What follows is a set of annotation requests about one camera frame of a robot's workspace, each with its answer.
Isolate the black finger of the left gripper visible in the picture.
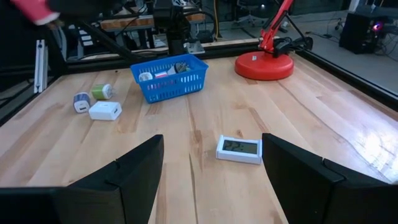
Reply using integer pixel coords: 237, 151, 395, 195
48, 0, 103, 16

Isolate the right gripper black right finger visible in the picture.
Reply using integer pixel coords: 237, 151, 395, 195
262, 133, 398, 224

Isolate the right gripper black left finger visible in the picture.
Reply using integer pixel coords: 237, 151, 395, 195
0, 134, 165, 224

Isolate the white digital clock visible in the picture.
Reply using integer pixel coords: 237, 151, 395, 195
216, 134, 264, 166

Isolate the green white charger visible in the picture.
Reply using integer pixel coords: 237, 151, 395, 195
91, 83, 114, 101

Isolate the white charger black face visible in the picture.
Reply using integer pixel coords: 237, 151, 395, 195
174, 62, 191, 74

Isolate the purple white charger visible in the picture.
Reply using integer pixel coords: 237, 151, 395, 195
73, 91, 91, 114

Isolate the black office chair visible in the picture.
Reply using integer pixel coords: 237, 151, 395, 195
233, 0, 268, 27

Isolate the wooden workbench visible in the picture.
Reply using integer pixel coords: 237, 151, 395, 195
99, 12, 206, 32

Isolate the silver aluminium extrusion bar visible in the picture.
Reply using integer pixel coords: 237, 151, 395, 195
33, 39, 49, 94

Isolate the blue plastic basket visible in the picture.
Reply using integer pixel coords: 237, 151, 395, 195
129, 54, 210, 104

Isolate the red desk lamp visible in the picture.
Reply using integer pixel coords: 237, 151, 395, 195
234, 0, 295, 82

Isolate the black computer tower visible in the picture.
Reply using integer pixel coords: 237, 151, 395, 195
338, 11, 389, 55

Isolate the black table frame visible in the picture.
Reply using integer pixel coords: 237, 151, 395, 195
0, 18, 398, 125

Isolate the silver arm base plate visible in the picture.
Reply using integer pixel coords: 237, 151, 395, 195
183, 41, 206, 55

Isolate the black lamp cord bundle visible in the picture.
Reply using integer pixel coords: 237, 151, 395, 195
272, 36, 314, 58

